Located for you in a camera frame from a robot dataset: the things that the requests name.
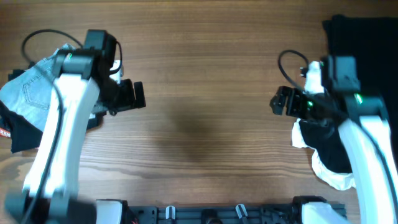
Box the black garment stack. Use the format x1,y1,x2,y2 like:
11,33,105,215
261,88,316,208
0,61,103,153

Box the light blue denim shorts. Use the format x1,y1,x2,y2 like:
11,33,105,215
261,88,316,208
0,43,77,133

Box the black cable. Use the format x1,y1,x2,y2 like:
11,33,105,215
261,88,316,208
277,49,398,212
20,29,85,224

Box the right black cable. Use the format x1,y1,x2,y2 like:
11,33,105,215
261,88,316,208
277,49,398,212

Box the black shirt with logo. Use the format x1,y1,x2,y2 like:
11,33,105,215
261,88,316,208
322,14,397,148

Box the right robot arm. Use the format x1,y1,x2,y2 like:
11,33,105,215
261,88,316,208
271,55,397,223

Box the left black cable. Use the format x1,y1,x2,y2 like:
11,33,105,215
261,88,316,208
20,29,85,224

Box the orange Maxxis label card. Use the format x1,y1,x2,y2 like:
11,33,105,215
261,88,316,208
0,128,11,138

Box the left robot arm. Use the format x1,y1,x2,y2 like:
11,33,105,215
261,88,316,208
4,29,146,223

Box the white and black garment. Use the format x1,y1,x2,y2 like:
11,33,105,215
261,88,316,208
292,119,356,191

